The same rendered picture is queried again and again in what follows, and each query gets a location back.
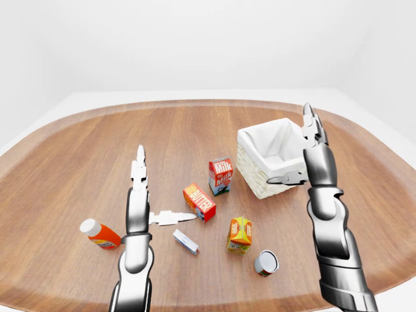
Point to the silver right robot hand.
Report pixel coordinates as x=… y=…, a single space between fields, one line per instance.
x=320 y=162

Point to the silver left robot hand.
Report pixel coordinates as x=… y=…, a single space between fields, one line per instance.
x=137 y=208

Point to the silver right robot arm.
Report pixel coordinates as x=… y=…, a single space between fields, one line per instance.
x=341 y=247

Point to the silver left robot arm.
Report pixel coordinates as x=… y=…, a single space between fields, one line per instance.
x=134 y=269

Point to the white wicker basket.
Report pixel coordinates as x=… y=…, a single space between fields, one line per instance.
x=272 y=157

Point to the orange bottle with white cap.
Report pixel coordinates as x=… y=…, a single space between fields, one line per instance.
x=101 y=235

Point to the small white and blue box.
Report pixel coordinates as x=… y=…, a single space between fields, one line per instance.
x=186 y=241

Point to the red butter box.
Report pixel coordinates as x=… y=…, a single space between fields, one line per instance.
x=199 y=202

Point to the red milk carton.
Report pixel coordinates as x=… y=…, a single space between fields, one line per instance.
x=221 y=175

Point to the orange juice carton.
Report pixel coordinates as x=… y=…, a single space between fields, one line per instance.
x=240 y=235

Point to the red and white tin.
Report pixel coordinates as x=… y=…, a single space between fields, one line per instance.
x=266 y=262

